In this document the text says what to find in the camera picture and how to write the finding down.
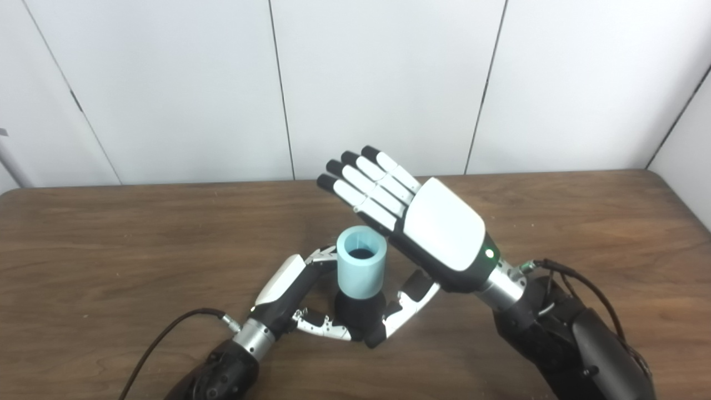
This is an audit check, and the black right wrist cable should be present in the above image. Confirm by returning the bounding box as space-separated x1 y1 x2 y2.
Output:
522 258 653 384

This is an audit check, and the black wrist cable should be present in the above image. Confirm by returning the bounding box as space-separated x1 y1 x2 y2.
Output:
118 308 241 400
522 258 653 384

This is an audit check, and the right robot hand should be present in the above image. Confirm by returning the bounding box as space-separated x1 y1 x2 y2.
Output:
317 146 500 349

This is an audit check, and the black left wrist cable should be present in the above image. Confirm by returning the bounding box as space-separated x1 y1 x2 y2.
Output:
118 308 241 400

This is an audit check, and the light blue cylinder cup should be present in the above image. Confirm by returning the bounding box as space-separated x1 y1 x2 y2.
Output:
337 226 388 299

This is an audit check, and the black funnel-shaped nozzle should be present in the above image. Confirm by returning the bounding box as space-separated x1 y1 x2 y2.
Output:
334 292 387 341

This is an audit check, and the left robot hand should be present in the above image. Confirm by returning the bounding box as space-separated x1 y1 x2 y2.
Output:
247 247 354 342

